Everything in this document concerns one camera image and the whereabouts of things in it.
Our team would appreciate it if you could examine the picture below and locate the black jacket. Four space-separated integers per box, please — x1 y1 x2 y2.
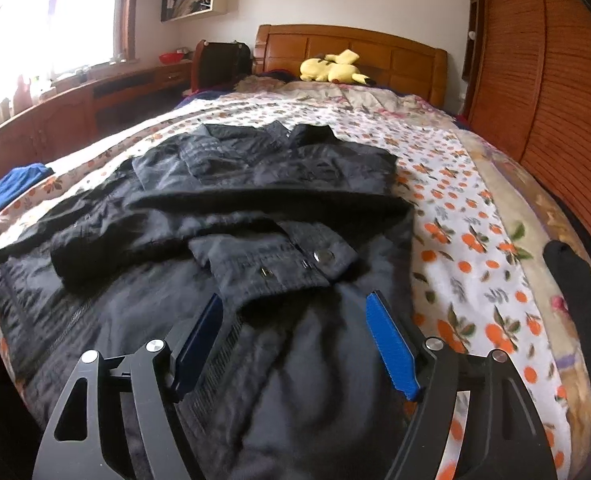
0 120 426 480

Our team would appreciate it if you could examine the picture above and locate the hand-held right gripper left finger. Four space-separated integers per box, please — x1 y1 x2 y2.
32 292 225 480

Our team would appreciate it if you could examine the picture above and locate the orange print bed sheet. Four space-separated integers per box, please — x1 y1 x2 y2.
0 87 576 480

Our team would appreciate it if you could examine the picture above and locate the wooden wardrobe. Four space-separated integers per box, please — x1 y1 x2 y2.
463 0 591 276

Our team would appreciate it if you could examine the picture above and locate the window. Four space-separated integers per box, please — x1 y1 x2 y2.
0 0 141 81

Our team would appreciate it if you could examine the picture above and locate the black backpack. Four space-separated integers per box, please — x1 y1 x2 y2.
194 39 253 92

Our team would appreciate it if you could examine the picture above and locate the wooden desk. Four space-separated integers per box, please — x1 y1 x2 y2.
0 60 194 196

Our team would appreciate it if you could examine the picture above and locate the black cloth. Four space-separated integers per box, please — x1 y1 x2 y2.
543 240 591 391

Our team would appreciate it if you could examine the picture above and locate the blue cloth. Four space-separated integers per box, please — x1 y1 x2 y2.
0 162 55 228

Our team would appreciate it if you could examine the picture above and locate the floral quilt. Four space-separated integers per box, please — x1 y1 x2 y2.
236 75 591 461

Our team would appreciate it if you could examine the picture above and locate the wooden bed headboard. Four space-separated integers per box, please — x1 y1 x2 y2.
254 24 449 111

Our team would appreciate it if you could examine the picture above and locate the yellow plush toy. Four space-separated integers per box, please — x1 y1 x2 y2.
299 49 371 86

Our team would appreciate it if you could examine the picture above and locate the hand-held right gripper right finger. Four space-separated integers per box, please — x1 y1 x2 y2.
365 290 559 480

